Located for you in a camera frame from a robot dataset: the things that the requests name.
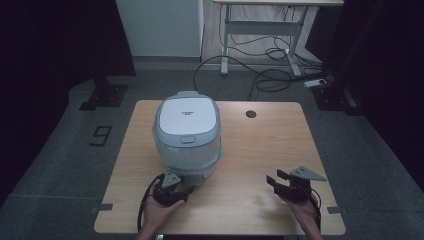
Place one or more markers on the white rice cooker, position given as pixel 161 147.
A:
pixel 186 146

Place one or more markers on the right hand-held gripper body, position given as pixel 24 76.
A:
pixel 298 191

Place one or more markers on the person's right hand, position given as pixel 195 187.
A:
pixel 306 213

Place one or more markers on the white cabinet panel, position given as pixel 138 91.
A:
pixel 160 26

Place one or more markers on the black stand base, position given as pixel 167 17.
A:
pixel 105 95
pixel 335 98

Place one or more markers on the white power strip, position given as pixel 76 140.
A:
pixel 314 82

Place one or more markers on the white metal-frame desk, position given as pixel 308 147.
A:
pixel 263 27

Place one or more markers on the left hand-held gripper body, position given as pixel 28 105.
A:
pixel 168 196

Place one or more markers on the person's left hand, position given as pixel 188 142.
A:
pixel 155 215

